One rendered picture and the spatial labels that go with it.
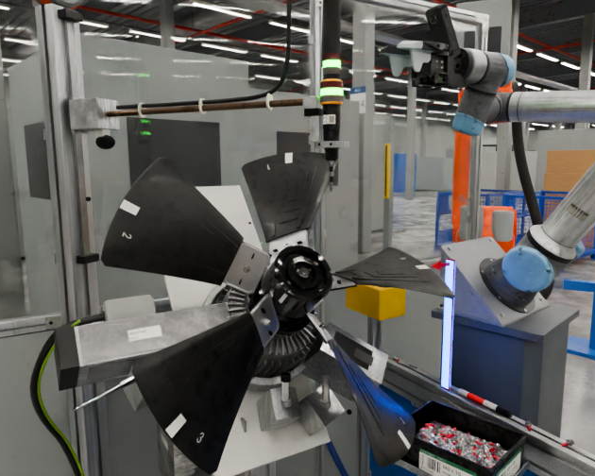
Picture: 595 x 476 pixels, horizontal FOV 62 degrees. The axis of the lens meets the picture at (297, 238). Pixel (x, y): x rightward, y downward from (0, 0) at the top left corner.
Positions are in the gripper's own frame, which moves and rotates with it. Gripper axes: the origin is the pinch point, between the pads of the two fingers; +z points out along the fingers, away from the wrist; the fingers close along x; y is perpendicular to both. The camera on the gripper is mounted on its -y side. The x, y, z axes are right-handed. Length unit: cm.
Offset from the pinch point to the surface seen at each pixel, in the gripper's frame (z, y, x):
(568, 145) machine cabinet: -913, -7, 514
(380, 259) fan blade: -1.9, 46.0, 5.1
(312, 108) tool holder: 19.0, 13.3, 1.3
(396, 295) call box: -22, 61, 21
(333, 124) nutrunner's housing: 16.2, 16.5, -2.0
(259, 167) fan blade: 20.4, 24.8, 22.3
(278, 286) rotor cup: 31, 46, -6
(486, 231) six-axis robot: -293, 86, 207
